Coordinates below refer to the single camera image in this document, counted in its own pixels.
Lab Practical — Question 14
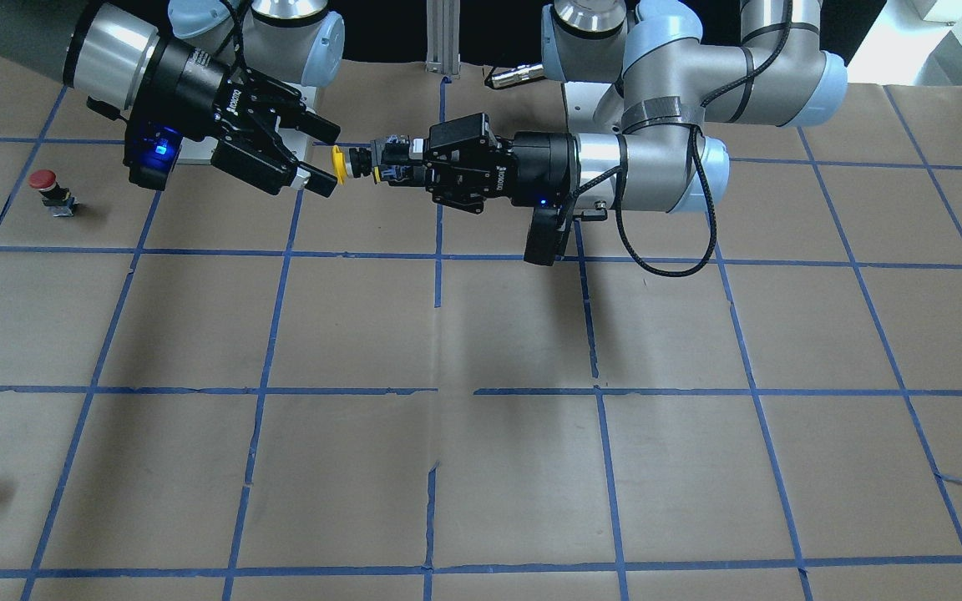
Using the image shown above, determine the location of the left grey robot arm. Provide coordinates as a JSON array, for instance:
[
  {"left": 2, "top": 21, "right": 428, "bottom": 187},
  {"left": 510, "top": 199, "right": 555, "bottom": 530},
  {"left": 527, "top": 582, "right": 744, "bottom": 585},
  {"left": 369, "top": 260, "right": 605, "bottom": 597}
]
[{"left": 348, "top": 1, "right": 848, "bottom": 220}]

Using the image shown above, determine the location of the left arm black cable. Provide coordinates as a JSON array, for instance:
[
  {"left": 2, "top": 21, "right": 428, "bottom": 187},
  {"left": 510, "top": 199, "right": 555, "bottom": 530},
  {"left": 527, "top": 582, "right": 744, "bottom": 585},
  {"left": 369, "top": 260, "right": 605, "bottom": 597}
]
[{"left": 610, "top": 0, "right": 795, "bottom": 278}]

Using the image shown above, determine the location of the aluminium frame post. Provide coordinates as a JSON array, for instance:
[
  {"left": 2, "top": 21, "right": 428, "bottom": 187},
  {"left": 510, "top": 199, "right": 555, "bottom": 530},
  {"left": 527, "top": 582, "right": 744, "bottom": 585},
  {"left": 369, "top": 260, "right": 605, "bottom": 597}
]
[{"left": 425, "top": 0, "right": 461, "bottom": 79}]

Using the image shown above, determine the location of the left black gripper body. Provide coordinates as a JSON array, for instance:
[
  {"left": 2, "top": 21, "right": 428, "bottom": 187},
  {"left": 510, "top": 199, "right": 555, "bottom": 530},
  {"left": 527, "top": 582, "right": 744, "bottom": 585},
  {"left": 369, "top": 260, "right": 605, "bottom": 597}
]
[{"left": 424, "top": 113, "right": 574, "bottom": 214}]

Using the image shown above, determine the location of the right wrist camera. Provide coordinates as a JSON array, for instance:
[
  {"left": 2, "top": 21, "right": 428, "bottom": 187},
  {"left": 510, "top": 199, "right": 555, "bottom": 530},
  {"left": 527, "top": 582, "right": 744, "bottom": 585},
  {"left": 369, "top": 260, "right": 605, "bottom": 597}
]
[{"left": 123, "top": 117, "right": 184, "bottom": 191}]

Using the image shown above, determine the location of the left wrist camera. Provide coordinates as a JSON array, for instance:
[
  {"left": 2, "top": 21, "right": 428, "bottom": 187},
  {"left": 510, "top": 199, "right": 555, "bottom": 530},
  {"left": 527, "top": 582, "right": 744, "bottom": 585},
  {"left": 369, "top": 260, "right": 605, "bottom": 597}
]
[{"left": 524, "top": 205, "right": 569, "bottom": 266}]

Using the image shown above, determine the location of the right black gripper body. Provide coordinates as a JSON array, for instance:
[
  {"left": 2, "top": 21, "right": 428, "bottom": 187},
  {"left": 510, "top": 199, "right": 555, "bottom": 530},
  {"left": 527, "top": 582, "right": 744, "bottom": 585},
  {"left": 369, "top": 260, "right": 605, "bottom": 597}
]
[{"left": 129, "top": 39, "right": 302, "bottom": 161}]

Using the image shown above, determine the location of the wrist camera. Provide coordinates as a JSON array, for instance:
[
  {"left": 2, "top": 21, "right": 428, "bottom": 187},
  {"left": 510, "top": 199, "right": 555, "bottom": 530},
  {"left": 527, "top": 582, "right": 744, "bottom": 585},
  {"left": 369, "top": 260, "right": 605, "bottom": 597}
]
[
  {"left": 524, "top": 205, "right": 569, "bottom": 266},
  {"left": 123, "top": 117, "right": 184, "bottom": 191}
]

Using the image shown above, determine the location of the yellow push button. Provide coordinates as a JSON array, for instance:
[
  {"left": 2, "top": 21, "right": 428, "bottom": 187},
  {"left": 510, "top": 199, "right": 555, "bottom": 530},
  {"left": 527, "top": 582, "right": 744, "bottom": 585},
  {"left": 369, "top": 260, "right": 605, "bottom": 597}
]
[{"left": 331, "top": 139, "right": 388, "bottom": 185}]

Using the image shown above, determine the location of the red push button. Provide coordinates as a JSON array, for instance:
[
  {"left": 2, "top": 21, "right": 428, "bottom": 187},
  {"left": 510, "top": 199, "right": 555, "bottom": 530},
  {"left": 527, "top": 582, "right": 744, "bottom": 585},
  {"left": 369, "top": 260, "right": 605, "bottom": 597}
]
[{"left": 28, "top": 169, "right": 77, "bottom": 217}]

